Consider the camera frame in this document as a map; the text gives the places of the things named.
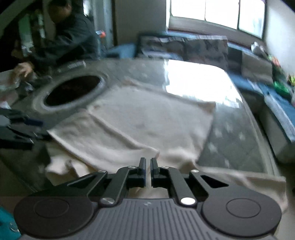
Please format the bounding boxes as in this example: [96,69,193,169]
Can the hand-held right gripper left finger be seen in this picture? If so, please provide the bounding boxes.
[32,157,147,207]

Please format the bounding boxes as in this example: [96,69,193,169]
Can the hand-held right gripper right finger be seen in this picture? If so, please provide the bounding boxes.
[150,157,266,206]

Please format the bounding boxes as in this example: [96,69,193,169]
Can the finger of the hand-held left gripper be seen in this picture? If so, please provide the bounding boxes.
[9,110,44,127]
[7,126,52,149]

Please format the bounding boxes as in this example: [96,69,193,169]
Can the cream garment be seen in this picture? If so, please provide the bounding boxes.
[45,83,287,215]

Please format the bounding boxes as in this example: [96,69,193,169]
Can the tissue pack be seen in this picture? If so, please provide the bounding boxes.
[0,70,20,93]

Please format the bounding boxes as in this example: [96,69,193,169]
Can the round black table heater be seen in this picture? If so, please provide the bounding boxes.
[32,69,110,115]

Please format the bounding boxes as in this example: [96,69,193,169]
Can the grey remote control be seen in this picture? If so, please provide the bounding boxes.
[57,60,87,70]

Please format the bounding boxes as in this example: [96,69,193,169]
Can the cluttered shelf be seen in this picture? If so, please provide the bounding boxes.
[14,7,50,56]

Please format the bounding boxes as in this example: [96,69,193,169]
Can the butterfly print cushion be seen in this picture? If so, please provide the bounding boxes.
[184,38,229,68]
[138,35,185,61]

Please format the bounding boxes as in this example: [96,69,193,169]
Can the blue sofa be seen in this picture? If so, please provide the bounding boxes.
[104,30,295,163]

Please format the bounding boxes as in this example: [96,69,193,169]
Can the grey pillow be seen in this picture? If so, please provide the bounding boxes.
[241,51,274,82]

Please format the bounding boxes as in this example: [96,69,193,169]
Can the panda plush toy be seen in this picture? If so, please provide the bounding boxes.
[251,42,266,54]

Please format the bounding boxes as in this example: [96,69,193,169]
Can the window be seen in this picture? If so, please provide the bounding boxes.
[169,0,266,39]

